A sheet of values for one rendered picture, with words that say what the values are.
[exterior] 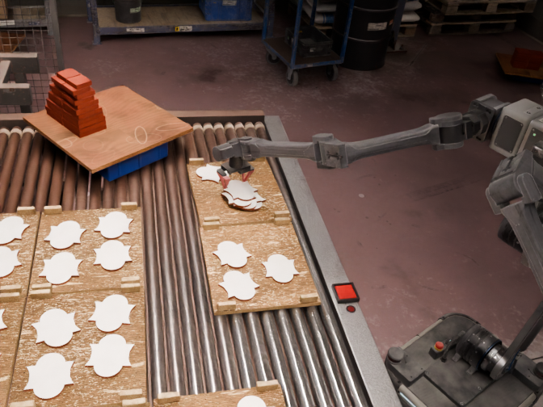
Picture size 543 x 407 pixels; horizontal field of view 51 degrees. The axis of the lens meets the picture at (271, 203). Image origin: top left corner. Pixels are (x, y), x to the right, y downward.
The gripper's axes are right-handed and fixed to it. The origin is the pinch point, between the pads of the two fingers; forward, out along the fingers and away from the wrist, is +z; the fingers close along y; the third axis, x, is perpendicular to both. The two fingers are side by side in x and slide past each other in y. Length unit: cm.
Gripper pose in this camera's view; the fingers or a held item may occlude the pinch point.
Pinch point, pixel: (234, 183)
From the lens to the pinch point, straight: 227.9
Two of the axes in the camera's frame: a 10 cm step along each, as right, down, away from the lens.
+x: -6.2, -5.4, 5.7
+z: -1.1, 7.8, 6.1
